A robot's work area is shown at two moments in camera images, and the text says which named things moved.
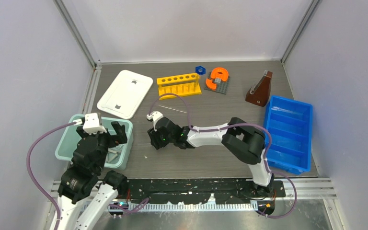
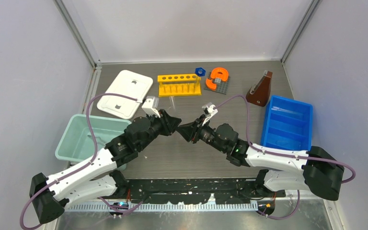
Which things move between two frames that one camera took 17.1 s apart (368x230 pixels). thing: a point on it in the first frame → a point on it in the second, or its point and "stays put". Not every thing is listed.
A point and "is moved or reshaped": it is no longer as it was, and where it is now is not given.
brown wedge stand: (258, 93) stays put
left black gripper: (120, 136) → (168, 123)
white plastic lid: (126, 94) stays put
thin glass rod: (173, 109) is moved or reshaped
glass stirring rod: (278, 109) stays put
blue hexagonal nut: (201, 70) stays put
